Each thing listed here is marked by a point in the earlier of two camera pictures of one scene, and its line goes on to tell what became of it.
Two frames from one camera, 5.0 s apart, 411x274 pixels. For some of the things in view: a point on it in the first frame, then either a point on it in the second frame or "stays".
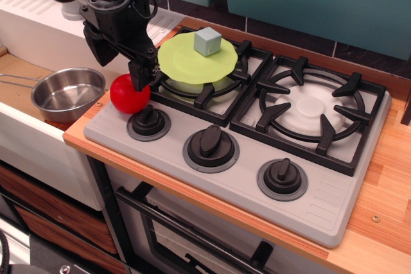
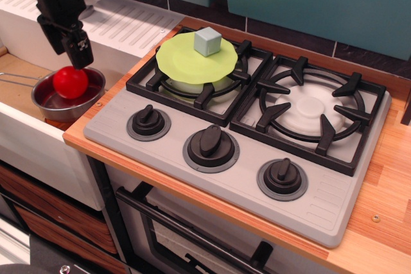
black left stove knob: [148, 125] stays
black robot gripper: [122, 18] -> [60, 1]
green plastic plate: [178, 59] stays
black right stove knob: [282, 179] stays
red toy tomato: [124, 97] -> [70, 83]
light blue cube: [207, 41] stays
